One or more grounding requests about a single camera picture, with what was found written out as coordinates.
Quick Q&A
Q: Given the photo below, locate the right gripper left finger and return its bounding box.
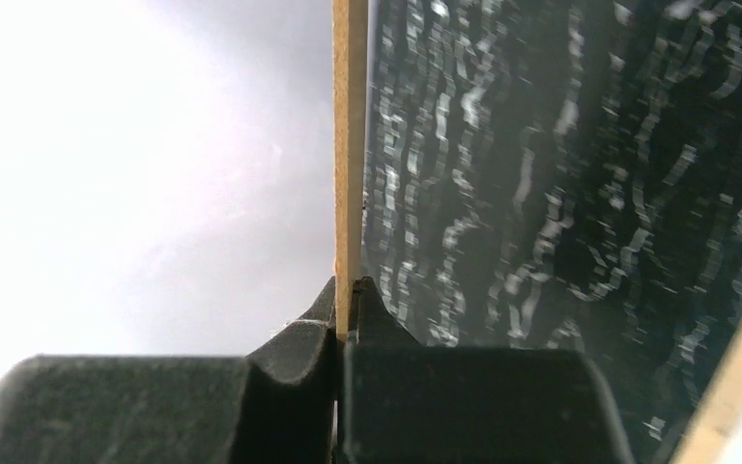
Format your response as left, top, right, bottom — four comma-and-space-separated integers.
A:
0, 283, 337, 463

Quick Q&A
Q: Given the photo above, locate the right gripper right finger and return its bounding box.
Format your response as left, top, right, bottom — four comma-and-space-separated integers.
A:
335, 277, 634, 463

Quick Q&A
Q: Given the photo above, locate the brown backing board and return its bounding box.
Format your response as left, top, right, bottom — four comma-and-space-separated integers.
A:
331, 0, 369, 341

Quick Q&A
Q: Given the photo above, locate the picture frame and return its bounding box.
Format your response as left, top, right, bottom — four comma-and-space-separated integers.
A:
671, 319, 742, 464

